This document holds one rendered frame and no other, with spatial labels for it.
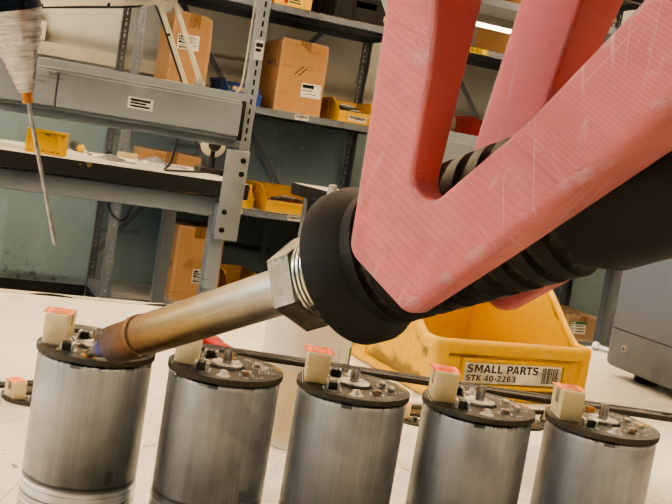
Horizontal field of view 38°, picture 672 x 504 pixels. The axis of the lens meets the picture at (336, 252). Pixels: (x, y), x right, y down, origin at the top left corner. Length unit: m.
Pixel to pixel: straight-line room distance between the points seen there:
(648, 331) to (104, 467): 0.46
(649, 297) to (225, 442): 0.45
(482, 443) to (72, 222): 4.41
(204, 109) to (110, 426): 2.29
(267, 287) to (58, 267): 4.47
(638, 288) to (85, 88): 1.94
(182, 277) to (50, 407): 4.07
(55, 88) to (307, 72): 2.11
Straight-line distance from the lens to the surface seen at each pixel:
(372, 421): 0.21
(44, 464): 0.21
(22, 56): 0.19
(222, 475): 0.21
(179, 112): 2.47
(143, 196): 2.53
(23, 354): 0.47
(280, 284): 0.15
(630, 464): 0.22
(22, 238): 4.59
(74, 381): 0.21
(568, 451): 0.22
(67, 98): 2.43
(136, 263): 4.67
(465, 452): 0.21
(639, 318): 0.64
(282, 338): 0.36
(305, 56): 4.38
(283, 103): 4.34
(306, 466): 0.21
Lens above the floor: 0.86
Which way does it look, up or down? 6 degrees down
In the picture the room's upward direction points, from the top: 9 degrees clockwise
